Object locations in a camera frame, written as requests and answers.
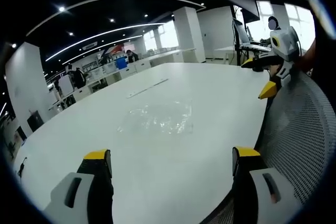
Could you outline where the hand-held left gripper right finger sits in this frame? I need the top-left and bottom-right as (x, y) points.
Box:
(230, 146), (302, 224)

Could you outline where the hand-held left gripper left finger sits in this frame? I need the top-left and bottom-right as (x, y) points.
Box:
(43, 149), (115, 224)

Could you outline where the pile of clear food packaging bags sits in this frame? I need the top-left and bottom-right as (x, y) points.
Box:
(117, 100), (195, 136)

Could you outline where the white office desk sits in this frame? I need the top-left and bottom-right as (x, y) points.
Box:
(214, 43), (272, 65)

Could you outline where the laptop on stand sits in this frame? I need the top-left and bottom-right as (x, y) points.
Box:
(233, 18), (254, 48)

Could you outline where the grey mesh office chair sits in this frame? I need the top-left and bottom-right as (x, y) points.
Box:
(204, 71), (336, 224)

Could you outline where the black bin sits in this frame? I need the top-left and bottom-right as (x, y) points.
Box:
(27, 110), (45, 132)

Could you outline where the white office chair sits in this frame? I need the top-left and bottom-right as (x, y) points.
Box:
(57, 76), (75, 97)

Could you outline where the blue storage box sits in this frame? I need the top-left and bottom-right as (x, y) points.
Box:
(115, 58), (129, 70)

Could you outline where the black cable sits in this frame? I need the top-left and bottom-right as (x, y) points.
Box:
(17, 157), (28, 178)

